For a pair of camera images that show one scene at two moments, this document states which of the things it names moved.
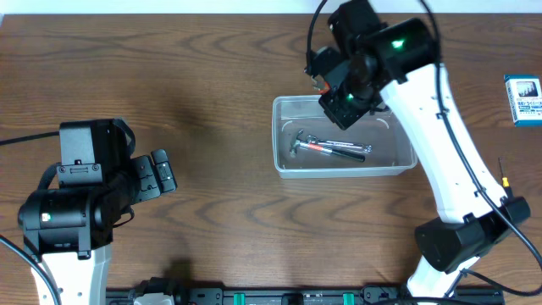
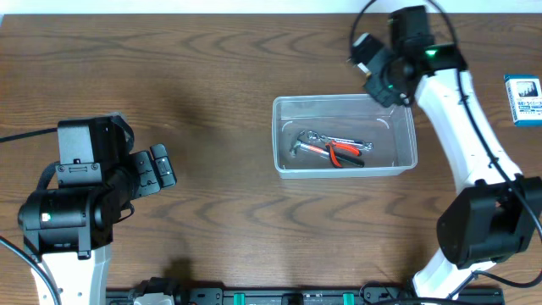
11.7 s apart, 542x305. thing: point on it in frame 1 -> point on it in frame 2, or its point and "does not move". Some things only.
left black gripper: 149,178 does not move
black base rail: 369,295 does not move
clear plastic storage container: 308,145 does not move
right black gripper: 323,80 -> 378,89
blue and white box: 524,93 does not move
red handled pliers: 319,84 -> 333,145
